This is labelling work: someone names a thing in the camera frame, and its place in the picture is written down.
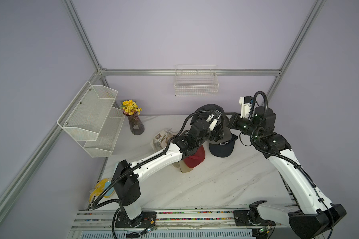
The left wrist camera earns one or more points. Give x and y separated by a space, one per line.
213 120

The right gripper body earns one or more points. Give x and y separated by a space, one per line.
235 123

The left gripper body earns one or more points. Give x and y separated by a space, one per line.
214 135

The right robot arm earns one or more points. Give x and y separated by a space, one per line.
313 213

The white two-tier mesh shelf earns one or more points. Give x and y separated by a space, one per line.
93 121

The white baseball cap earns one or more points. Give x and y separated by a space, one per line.
160 140

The purple glass vase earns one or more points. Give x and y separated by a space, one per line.
135 123

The white wire wall basket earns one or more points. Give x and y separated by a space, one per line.
196 80

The red baseball cap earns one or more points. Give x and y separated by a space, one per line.
196 159

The black baseball cap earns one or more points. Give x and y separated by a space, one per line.
224 149

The tan dark-brim baseball cap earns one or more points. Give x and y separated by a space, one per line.
182 167

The dark grey baseball cap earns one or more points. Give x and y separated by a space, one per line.
223 118

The yellow flower bouquet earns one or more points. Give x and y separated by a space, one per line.
130 107

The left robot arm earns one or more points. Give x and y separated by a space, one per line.
128 176

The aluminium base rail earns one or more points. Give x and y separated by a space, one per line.
177 224

